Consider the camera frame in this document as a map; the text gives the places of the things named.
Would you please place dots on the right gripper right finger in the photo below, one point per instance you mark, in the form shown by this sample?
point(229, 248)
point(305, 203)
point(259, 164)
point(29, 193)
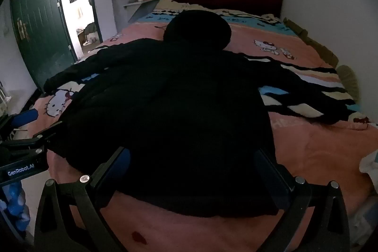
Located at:
point(319, 208)

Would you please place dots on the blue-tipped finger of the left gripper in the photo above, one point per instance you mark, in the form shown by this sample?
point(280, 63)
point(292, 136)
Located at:
point(24, 118)

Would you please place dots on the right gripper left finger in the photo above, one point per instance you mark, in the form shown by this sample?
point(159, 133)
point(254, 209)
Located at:
point(69, 216)

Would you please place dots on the large black hooded garment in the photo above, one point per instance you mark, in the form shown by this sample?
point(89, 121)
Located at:
point(192, 115)

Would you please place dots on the blue gloved left hand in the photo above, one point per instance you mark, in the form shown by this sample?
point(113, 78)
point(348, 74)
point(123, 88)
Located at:
point(14, 201)

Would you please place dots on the white cloth at bedside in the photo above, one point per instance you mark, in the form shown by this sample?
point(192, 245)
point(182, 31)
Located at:
point(369, 165)

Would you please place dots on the green door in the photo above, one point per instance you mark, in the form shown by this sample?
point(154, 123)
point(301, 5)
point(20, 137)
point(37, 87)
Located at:
point(42, 38)

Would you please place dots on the olive mattress edge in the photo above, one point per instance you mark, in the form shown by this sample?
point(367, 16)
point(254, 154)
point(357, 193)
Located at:
point(346, 74)

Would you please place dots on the white wall shelf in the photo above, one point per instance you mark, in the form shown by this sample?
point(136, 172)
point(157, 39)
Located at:
point(138, 3)

